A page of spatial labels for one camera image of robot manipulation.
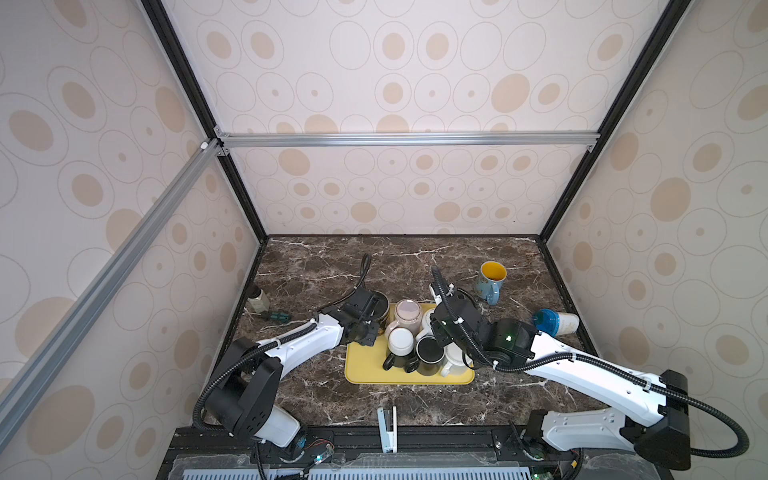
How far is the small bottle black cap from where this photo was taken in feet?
3.08

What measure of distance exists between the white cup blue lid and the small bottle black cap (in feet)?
2.93

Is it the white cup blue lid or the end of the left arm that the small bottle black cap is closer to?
the end of the left arm

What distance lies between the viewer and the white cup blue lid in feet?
2.93
